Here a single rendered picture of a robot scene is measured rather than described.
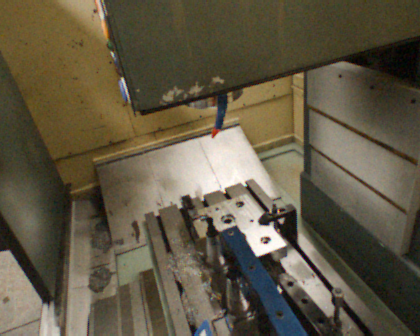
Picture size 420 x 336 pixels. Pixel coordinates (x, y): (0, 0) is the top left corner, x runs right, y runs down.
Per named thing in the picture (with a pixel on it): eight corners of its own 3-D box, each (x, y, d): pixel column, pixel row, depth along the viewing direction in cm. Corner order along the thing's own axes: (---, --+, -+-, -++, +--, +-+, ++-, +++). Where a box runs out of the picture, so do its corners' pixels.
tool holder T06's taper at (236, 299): (256, 301, 58) (252, 275, 55) (236, 316, 57) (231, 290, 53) (240, 284, 62) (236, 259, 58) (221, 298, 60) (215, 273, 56)
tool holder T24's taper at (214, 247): (230, 262, 67) (226, 237, 63) (209, 268, 66) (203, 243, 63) (224, 246, 70) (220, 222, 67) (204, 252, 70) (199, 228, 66)
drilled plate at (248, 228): (217, 283, 97) (215, 272, 94) (190, 223, 121) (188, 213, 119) (287, 256, 102) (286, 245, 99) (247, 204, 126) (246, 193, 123)
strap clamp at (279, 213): (263, 245, 112) (259, 211, 104) (258, 239, 115) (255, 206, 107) (297, 233, 115) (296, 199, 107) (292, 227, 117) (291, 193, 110)
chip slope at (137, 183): (119, 283, 144) (100, 239, 131) (109, 199, 200) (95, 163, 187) (298, 217, 161) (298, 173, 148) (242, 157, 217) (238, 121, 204)
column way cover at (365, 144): (398, 260, 99) (431, 96, 73) (306, 180, 139) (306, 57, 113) (412, 255, 100) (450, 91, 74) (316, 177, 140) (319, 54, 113)
